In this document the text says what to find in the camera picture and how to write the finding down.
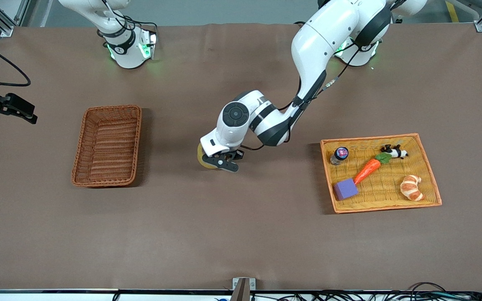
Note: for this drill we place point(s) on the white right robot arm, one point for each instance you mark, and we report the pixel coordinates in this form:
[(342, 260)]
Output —
[(126, 50)]

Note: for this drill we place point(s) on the toy croissant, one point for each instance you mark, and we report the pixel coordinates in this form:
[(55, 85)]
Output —
[(411, 188)]

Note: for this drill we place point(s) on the toy panda figure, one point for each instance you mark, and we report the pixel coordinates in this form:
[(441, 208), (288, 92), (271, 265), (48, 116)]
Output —
[(398, 153)]

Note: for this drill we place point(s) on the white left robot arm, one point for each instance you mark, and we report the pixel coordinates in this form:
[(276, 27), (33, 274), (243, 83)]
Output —
[(320, 42)]

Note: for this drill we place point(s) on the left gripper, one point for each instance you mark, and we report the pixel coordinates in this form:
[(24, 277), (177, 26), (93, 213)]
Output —
[(237, 154)]

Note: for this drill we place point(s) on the brown wicker basket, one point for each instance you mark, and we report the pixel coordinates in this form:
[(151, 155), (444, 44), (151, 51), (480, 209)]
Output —
[(107, 146)]

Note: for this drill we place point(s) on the orange toy carrot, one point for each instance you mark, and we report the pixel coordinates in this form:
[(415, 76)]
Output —
[(368, 167)]

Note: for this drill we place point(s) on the small jar with printed lid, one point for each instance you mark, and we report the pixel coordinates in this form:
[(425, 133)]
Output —
[(341, 153)]

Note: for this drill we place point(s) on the silver table edge bracket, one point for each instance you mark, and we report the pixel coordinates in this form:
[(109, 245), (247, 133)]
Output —
[(243, 288)]

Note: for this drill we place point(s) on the clear yellowish tape roll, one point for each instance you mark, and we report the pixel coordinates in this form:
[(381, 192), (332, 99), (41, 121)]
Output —
[(202, 151)]

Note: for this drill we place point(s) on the brown table cover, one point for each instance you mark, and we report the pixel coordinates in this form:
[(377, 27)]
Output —
[(241, 230)]

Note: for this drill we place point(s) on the purple foam cube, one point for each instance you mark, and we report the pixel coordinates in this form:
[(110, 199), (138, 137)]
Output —
[(345, 189)]

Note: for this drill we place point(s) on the silver arm base connector box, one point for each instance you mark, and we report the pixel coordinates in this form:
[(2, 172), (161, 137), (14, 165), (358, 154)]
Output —
[(151, 42)]

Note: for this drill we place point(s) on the orange wicker tray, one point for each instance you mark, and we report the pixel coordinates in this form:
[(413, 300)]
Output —
[(391, 188)]

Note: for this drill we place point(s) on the black table edge strip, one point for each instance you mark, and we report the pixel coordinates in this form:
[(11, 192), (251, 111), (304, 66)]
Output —
[(57, 290)]

